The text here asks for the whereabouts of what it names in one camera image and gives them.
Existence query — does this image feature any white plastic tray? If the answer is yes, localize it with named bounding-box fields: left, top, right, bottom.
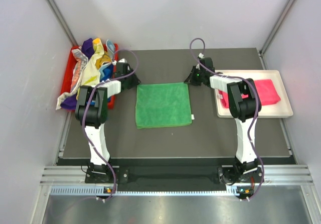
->
left=221, top=70, right=293, bottom=118

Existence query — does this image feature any purple towel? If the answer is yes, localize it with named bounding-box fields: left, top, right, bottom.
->
left=81, top=38, right=94, bottom=59
left=60, top=94, right=77, bottom=111

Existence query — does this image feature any green towel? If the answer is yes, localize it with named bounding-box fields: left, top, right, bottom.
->
left=135, top=82, right=192, bottom=129

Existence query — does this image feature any red plastic bin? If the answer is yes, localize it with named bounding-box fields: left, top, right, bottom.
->
left=60, top=43, right=119, bottom=109

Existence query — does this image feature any purple towel front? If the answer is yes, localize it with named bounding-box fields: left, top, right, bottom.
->
left=60, top=94, right=77, bottom=111

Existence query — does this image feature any blue towel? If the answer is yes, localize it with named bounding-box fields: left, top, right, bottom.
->
left=99, top=65, right=113, bottom=82

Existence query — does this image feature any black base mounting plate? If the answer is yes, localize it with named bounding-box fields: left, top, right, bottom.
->
left=85, top=157, right=264, bottom=192

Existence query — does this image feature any yellow patterned towel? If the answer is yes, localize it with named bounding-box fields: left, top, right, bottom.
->
left=77, top=38, right=112, bottom=99

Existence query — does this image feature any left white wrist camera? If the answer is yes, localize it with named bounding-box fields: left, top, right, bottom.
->
left=112, top=58, right=127, bottom=65

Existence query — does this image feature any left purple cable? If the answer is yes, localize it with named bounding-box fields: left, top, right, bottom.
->
left=81, top=49, right=139, bottom=202

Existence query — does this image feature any aluminium frame rail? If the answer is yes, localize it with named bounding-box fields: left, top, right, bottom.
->
left=40, top=164, right=313, bottom=199

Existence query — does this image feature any white patterned towel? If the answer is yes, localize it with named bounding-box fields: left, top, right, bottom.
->
left=56, top=48, right=89, bottom=110

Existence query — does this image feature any purple cable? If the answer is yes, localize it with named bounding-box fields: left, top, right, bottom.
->
left=189, top=37, right=265, bottom=202
left=81, top=49, right=139, bottom=202

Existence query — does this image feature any purple towel back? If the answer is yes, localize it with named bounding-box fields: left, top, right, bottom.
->
left=81, top=38, right=94, bottom=59

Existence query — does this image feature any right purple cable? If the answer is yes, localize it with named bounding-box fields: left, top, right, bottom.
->
left=189, top=37, right=265, bottom=202

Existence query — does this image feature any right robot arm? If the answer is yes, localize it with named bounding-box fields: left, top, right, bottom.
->
left=184, top=53, right=261, bottom=182

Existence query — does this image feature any pink towel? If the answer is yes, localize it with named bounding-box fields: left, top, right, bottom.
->
left=218, top=79, right=281, bottom=108

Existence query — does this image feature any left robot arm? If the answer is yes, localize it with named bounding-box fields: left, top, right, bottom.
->
left=75, top=58, right=140, bottom=182

